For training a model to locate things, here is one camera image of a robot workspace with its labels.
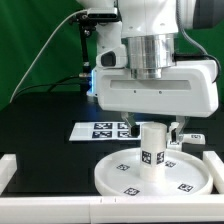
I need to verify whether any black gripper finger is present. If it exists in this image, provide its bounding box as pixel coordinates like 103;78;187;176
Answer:
121;112;140;136
171;116;189;142

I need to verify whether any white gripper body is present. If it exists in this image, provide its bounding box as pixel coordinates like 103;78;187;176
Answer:
96;60;219;117

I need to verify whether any white round table top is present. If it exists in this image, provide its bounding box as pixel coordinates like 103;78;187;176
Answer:
94;148;213;196

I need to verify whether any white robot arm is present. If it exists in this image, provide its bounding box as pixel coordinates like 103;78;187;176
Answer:
77;0;224;137

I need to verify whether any white right fence block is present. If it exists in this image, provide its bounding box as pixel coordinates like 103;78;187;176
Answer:
203;151;224;194

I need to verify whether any white fence block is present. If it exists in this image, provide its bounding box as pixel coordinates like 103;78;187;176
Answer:
0;154;17;195
203;151;224;194

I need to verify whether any white marker tag board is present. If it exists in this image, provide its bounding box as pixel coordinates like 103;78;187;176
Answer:
69;122;140;141

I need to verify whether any white left fence block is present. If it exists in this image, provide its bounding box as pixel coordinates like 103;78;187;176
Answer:
0;154;17;195

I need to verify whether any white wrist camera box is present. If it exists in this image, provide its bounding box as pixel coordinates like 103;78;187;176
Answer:
96;44;128;68

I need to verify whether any white front fence rail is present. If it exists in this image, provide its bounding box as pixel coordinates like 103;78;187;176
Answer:
0;195;224;224

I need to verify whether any black cable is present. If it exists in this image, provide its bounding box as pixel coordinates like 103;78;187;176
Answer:
13;74;91;98

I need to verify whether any white camera cable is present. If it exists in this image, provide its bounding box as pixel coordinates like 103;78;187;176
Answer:
9;9;88;103

